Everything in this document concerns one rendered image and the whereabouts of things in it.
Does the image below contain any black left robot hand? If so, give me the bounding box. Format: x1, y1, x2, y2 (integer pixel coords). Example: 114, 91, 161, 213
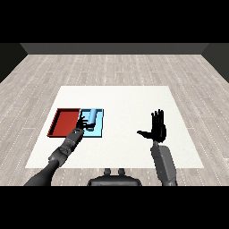
75, 114, 95, 131

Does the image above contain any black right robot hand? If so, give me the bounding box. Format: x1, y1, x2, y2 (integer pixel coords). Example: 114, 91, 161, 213
136, 108, 167, 143

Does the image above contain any light blue can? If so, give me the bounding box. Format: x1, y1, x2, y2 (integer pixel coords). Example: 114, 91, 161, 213
86, 107, 98, 131

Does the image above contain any red shallow open box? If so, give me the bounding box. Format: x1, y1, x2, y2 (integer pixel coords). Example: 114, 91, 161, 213
47, 107, 81, 139

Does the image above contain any light blue shallow open box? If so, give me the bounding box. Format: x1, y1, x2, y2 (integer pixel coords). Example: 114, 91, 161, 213
78, 108, 105, 139

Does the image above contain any dark grey robot body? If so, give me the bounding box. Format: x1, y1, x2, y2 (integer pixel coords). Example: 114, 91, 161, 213
87, 168, 143, 187

